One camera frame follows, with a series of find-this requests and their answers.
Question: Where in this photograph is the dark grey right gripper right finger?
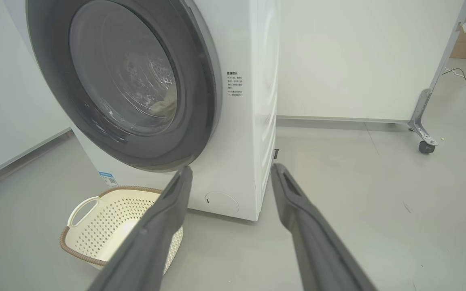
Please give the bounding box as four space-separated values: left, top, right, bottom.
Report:
271 163 379 291

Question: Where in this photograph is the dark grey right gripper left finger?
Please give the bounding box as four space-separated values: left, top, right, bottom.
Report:
87 166 193 291

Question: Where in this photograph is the round dark washing machine door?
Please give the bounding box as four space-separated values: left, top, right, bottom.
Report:
25 0 222 173

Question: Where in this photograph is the white front-load washing machine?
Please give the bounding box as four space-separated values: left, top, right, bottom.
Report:
2 0 281 222

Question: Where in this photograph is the cream perforated laundry basket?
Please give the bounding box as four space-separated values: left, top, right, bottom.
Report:
59 186 184 275

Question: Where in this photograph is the blue energy label sticker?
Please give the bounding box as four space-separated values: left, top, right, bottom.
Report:
98 172 119 187

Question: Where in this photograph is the small black text sticker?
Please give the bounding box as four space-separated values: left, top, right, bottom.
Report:
227 71 244 97

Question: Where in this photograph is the white partition panel on casters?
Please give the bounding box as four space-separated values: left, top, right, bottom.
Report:
275 0 466 154

